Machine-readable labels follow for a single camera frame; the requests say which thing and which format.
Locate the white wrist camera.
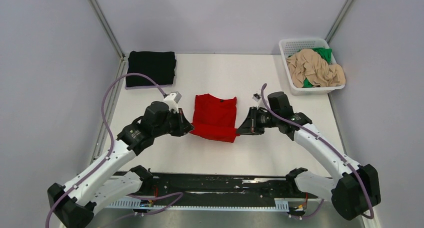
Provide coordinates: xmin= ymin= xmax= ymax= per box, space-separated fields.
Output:
xmin=162 ymin=92 xmax=182 ymax=113
xmin=252 ymin=93 xmax=266 ymax=109

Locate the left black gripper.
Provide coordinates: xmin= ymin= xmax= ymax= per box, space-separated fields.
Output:
xmin=153 ymin=107 xmax=195 ymax=137

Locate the right aluminium frame post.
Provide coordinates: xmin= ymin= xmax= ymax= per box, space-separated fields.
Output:
xmin=325 ymin=0 xmax=355 ymax=44

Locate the left aluminium frame post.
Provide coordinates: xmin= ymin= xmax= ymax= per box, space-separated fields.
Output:
xmin=88 ymin=0 xmax=125 ymax=59

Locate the white slotted cable duct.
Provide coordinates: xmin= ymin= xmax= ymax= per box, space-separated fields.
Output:
xmin=105 ymin=197 xmax=290 ymax=212

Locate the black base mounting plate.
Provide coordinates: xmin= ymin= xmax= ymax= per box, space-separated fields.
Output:
xmin=133 ymin=173 xmax=316 ymax=208

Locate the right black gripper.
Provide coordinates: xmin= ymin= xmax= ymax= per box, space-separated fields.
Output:
xmin=235 ymin=107 xmax=279 ymax=136

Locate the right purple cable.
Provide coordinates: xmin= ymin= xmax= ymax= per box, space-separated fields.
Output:
xmin=260 ymin=83 xmax=375 ymax=220

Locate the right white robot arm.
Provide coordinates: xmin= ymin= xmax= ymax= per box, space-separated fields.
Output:
xmin=236 ymin=91 xmax=381 ymax=221

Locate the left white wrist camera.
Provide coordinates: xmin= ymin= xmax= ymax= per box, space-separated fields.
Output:
xmin=162 ymin=92 xmax=182 ymax=113

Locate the white plastic laundry basket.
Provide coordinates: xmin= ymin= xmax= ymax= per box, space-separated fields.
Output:
xmin=278 ymin=38 xmax=346 ymax=95

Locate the red t-shirt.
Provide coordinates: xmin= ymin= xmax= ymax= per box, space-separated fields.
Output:
xmin=190 ymin=94 xmax=238 ymax=143

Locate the folded black t-shirt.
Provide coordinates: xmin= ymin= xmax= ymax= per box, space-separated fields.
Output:
xmin=127 ymin=51 xmax=177 ymax=86

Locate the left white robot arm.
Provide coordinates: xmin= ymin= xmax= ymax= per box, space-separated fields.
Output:
xmin=45 ymin=99 xmax=194 ymax=228

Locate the green t-shirt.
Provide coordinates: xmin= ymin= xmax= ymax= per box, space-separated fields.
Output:
xmin=303 ymin=47 xmax=332 ymax=88

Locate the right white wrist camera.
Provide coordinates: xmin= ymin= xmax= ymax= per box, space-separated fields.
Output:
xmin=252 ymin=93 xmax=266 ymax=109

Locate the aluminium frame post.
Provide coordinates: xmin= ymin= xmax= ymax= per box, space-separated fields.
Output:
xmin=325 ymin=0 xmax=355 ymax=44
xmin=88 ymin=0 xmax=125 ymax=59

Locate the beige t-shirt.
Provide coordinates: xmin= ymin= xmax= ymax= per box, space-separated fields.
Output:
xmin=286 ymin=48 xmax=346 ymax=88

